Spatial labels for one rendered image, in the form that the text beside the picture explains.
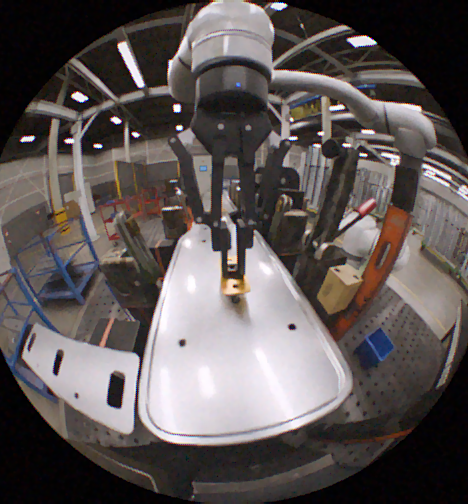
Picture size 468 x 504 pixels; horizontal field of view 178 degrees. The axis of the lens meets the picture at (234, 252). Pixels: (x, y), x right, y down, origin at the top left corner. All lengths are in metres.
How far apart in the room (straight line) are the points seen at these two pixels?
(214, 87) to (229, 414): 0.28
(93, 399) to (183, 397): 0.11
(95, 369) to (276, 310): 0.24
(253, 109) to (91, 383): 0.34
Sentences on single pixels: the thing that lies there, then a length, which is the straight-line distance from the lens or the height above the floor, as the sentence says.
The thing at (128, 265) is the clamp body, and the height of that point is 1.03.
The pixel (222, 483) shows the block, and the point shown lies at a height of 1.00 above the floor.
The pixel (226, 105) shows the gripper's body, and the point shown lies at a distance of 0.17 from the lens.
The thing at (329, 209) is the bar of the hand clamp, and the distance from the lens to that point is 0.24.
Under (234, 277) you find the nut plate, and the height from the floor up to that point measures 1.03.
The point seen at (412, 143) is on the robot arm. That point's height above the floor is 1.38.
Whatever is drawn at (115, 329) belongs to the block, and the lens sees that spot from 0.26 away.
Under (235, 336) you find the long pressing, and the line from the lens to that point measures 0.18.
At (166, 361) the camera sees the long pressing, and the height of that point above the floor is 1.00.
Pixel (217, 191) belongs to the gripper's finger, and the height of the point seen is 1.14.
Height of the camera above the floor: 1.16
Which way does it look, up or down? 30 degrees down
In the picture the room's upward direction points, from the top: straight up
